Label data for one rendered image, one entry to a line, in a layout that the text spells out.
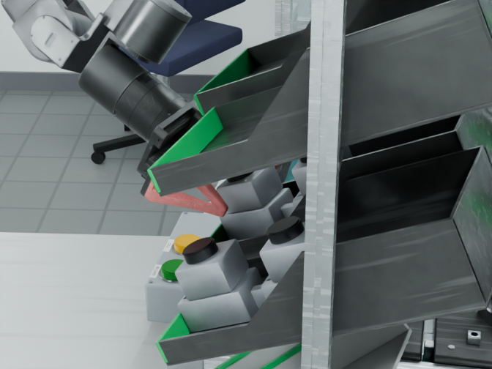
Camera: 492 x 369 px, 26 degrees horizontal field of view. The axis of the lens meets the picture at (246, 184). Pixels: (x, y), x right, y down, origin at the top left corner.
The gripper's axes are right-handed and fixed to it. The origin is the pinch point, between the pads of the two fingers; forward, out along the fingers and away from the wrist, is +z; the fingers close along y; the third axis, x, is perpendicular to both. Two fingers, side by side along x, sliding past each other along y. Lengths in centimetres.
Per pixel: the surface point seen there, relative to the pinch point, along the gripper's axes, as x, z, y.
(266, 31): 183, -92, 274
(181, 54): 152, -89, 192
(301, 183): -5.7, 5.0, -1.3
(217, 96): -11.8, -4.6, -6.0
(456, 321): 20.7, 25.7, 26.0
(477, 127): -18.8, 14.8, 3.7
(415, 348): 21.1, 23.6, 18.1
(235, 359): 11.8, 9.7, -8.3
